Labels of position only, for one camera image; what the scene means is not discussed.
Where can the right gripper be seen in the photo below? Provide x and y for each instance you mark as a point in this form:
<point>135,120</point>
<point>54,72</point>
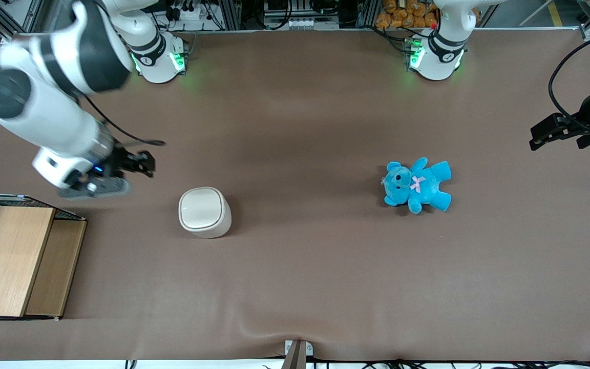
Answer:
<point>121,160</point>

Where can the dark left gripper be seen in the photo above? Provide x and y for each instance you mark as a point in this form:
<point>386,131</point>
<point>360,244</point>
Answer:
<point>588,108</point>

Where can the white push-lid trash can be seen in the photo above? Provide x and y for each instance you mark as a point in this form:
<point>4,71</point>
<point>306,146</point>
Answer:
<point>204,211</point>

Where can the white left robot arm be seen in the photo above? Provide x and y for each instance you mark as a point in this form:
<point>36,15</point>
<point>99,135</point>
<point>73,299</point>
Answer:
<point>438,56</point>

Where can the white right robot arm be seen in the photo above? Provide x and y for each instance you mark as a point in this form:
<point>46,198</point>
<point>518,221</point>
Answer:
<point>44,113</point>

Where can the white power strip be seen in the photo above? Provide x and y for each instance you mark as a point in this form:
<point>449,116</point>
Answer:
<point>190,11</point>

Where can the blue teddy bear plush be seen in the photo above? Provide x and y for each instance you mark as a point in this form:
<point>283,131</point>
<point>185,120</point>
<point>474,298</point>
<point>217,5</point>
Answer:
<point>418,185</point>

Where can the wooden shelf box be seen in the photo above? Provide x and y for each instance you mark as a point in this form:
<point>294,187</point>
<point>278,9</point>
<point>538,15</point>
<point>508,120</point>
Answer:
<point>13,261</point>

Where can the pile of orange plush toys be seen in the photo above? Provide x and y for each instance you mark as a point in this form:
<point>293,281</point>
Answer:
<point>407,14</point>

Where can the grey electronics box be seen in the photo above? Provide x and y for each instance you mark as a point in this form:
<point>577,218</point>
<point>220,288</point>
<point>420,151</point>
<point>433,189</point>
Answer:
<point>300,15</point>

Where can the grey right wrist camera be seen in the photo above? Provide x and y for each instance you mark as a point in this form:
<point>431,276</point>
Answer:
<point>105,187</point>

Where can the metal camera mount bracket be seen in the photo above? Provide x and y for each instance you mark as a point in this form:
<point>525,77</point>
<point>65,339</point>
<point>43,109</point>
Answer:
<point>297,353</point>

